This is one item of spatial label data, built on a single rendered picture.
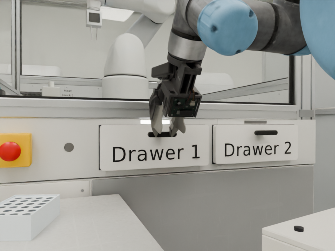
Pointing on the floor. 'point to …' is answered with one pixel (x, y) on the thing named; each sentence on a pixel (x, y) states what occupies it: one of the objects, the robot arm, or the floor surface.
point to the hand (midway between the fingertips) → (163, 130)
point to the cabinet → (198, 202)
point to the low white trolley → (90, 228)
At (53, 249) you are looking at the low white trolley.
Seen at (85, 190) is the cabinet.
